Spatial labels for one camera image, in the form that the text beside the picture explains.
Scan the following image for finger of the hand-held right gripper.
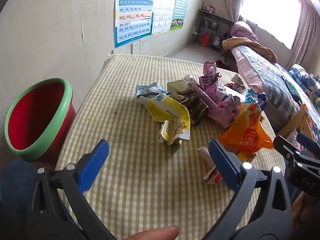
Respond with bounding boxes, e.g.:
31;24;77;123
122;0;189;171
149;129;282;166
296;132;320;159
273;135;301;161

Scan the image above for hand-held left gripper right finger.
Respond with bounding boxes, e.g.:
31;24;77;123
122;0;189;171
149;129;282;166
202;139;293;240

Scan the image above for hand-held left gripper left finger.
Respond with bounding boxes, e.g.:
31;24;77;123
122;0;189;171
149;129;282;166
26;139;118;240

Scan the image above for pink white wrapper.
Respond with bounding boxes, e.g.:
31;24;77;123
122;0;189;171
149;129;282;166
197;146;223;185

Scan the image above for orange plastic bag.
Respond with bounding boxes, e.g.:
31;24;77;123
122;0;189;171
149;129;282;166
219;101;274;162

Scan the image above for blue cookie wrapper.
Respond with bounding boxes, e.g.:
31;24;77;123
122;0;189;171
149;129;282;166
244;89;268;112

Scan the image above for pink plastic bag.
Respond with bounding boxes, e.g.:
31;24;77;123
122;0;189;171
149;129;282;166
191;79;247;128

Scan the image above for dark brown wrapper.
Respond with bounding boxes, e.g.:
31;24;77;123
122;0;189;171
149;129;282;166
180;94;209;127

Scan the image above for crushed yellow carton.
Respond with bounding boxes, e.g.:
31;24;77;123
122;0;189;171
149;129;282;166
142;94;191;152

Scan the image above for red bin with green rim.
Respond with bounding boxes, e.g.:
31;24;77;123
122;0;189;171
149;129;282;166
4;78;77;162

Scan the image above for brown white wrapper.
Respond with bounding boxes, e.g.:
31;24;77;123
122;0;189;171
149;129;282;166
225;73;248;93

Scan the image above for cream paper cup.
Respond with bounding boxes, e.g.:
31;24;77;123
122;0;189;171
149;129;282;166
167;79;192;101

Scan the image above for blue and white wrapper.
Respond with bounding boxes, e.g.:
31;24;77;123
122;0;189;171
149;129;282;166
136;82;170;101

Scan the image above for pink printed carton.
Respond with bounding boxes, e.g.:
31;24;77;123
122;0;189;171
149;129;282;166
199;61;222;90

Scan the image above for person's right hand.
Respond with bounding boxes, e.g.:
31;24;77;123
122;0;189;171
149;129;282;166
291;193;310;232

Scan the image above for person's left hand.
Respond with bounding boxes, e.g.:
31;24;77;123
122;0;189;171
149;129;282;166
122;225;180;240

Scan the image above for green cloth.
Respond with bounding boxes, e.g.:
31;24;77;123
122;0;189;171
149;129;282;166
285;80;301;101

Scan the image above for blue floral bedding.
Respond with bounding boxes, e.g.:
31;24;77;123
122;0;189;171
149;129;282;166
289;64;320;93

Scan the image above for bed with patchwork quilt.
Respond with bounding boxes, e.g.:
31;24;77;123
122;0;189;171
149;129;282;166
231;45;320;140

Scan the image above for mustard yellow blanket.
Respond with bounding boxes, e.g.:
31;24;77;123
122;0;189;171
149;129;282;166
222;37;278;64

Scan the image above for pink folded blanket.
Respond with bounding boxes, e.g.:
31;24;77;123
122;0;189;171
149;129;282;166
230;21;258;43

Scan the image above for bright window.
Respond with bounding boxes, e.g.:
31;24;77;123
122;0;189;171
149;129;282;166
239;0;303;50

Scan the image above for dark metal shelf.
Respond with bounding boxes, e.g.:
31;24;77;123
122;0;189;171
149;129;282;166
192;9;235;53

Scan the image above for wooden chair frame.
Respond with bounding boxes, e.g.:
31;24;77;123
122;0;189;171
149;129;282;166
276;104;316;141

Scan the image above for blue letter wall poster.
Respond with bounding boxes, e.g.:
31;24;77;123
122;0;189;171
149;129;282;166
114;0;154;48

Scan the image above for teal grid wall poster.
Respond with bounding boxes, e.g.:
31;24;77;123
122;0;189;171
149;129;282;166
170;0;190;30

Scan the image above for white grid wall poster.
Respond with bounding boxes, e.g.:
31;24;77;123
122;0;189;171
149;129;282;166
151;0;179;36

